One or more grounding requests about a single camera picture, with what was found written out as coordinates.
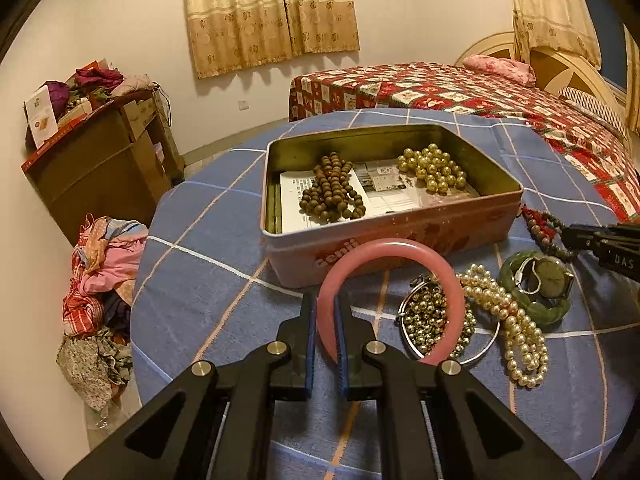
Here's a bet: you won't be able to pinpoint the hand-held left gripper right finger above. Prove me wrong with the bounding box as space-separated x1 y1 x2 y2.
336 290 583 480

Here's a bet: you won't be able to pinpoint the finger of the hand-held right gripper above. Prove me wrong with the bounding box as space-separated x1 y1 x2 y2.
560 222 640 251
597 240 640 281

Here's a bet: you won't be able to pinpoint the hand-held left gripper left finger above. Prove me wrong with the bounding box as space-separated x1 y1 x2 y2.
62 292 318 480

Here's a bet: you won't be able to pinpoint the bead string with red tassel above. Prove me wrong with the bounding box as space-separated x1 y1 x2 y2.
520 204 576 263

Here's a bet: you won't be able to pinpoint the silver wristwatch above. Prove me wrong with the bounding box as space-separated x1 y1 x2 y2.
515 255 576 311

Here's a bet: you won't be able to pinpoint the green jade bracelet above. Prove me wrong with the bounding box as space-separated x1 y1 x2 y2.
500 250 573 322

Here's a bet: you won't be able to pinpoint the small gold bead necklace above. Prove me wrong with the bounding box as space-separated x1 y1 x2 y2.
400 275 478 353

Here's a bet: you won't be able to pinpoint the pink bangle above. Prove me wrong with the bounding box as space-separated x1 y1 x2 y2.
317 239 467 365

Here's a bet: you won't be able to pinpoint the white pearl necklace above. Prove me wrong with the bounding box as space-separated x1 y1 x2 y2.
456 265 548 389

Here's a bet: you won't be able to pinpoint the pink metal tin box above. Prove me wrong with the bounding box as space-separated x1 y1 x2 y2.
260 123 524 289

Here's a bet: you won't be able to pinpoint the silver bangle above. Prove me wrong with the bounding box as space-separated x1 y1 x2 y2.
397 280 502 366

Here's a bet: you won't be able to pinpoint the striped pillow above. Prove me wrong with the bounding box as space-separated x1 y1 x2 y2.
557 86 631 133

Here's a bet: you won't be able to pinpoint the blue checked blanket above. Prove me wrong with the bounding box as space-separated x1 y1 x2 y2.
130 108 636 480

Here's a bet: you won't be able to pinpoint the printed paper sheet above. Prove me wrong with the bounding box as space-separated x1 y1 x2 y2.
279 160 481 235

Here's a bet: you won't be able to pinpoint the pink floral pillow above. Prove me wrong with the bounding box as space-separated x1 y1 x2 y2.
462 54 537 86

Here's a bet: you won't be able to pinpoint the dark window pane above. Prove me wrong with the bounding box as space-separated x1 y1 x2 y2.
580 0 628 86

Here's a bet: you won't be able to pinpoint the pile of colourful clothes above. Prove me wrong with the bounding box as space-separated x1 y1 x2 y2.
56 214 150 413

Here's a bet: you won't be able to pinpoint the beige patterned curtain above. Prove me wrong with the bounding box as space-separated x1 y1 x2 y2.
502 0 603 68
277 0 361 58
184 0 296 80

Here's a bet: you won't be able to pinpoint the cardboard boxes with clutter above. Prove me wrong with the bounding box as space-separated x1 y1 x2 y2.
22 87 185 246

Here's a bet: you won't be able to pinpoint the pink quilted cloth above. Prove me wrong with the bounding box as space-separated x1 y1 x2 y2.
111 74 153 97

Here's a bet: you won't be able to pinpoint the red flat box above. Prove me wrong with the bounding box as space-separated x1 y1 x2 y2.
21 100 113 171

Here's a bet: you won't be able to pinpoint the magenta cloth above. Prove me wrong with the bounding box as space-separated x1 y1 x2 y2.
75 67 124 91

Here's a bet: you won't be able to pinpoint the white printed box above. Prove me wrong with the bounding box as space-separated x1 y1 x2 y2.
24 85 58 148

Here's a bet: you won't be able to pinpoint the purple cloth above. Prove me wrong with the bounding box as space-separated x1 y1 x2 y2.
42 80 71 113

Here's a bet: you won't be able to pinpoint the brown wooden bead necklace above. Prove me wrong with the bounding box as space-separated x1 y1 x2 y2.
299 152 367 224

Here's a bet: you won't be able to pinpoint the large gold pearl necklace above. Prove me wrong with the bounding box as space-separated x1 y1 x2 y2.
396 143 468 195

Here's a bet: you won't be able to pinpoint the cream wooden bed frame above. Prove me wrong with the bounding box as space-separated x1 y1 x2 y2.
455 30 631 126

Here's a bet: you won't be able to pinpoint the thin dark cable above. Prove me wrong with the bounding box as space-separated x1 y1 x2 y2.
152 85 173 126

